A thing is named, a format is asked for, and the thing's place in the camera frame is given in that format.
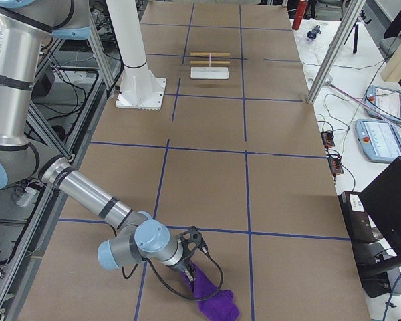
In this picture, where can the black laptop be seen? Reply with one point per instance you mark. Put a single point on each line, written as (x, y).
(382, 202)

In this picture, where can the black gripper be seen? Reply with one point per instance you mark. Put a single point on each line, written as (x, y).
(182, 265)

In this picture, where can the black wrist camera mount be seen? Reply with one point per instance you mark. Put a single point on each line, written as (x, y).
(191, 240)

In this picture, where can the black box with label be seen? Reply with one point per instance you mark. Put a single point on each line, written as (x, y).
(356, 219)

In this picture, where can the teach pendant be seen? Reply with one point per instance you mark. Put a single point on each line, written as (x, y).
(379, 141)
(384, 101)

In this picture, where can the red bottle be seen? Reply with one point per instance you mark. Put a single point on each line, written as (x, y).
(299, 14)

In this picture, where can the far teach pendant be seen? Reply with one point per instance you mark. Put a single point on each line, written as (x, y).
(384, 101)

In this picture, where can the orange circuit board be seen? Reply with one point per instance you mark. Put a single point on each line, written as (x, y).
(335, 165)
(328, 139)

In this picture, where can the near orange circuit board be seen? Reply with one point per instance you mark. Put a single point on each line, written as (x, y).
(335, 165)

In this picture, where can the aluminium frame post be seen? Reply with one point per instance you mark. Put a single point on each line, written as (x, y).
(341, 35)

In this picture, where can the wooden towel rack white base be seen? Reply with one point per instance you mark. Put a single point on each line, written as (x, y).
(209, 69)

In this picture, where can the blue black tool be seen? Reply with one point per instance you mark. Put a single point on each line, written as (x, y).
(312, 34)

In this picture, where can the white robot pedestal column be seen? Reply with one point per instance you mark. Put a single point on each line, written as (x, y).
(139, 88)

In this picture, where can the far orange circuit board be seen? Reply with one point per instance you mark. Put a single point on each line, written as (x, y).
(328, 139)

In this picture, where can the near teach pendant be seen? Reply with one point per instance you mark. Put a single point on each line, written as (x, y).
(379, 141)

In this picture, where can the black monitor stand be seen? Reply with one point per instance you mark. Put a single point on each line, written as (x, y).
(378, 271)

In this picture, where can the black tripod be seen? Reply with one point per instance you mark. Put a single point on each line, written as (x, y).
(355, 31)

